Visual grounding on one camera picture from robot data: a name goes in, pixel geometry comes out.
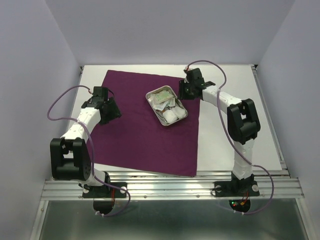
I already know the stainless steel tray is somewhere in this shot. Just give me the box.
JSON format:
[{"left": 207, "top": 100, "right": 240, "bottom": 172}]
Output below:
[{"left": 145, "top": 85, "right": 188, "bottom": 127}]

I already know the white gauze pad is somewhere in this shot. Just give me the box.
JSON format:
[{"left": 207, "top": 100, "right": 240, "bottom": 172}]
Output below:
[
  {"left": 171, "top": 106, "right": 187, "bottom": 119},
  {"left": 163, "top": 109, "right": 178, "bottom": 124}
]

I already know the green white suture packet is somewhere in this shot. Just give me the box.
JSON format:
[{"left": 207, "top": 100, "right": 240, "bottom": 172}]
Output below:
[{"left": 158, "top": 98, "right": 176, "bottom": 111}]

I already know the green gauze bag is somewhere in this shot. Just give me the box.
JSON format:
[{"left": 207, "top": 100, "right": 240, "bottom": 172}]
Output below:
[{"left": 152, "top": 90, "right": 174, "bottom": 105}]

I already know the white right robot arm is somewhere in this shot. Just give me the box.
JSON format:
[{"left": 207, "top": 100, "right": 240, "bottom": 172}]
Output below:
[{"left": 178, "top": 67, "right": 261, "bottom": 197}]

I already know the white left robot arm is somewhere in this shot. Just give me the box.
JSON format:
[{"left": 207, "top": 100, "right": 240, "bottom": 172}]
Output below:
[{"left": 49, "top": 86, "right": 122, "bottom": 197}]

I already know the aluminium right side rail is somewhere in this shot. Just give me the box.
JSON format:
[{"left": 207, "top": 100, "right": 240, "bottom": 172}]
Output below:
[{"left": 251, "top": 65, "right": 291, "bottom": 177}]

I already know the aluminium rail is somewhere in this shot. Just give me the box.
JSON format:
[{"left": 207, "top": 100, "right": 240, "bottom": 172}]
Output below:
[
  {"left": 251, "top": 65, "right": 291, "bottom": 177},
  {"left": 40, "top": 169, "right": 304, "bottom": 201}
]

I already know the aluminium front rail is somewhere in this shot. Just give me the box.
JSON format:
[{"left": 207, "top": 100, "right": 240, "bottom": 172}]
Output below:
[{"left": 40, "top": 169, "right": 304, "bottom": 201}]

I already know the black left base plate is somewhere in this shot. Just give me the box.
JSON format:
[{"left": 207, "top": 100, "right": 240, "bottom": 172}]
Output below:
[{"left": 78, "top": 182, "right": 131, "bottom": 218}]

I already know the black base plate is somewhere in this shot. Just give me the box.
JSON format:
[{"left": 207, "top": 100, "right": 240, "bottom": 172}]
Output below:
[
  {"left": 210, "top": 177, "right": 260, "bottom": 214},
  {"left": 78, "top": 182, "right": 131, "bottom": 218}
]

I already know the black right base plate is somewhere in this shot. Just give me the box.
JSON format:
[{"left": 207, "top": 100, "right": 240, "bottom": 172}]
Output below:
[{"left": 210, "top": 177, "right": 260, "bottom": 214}]

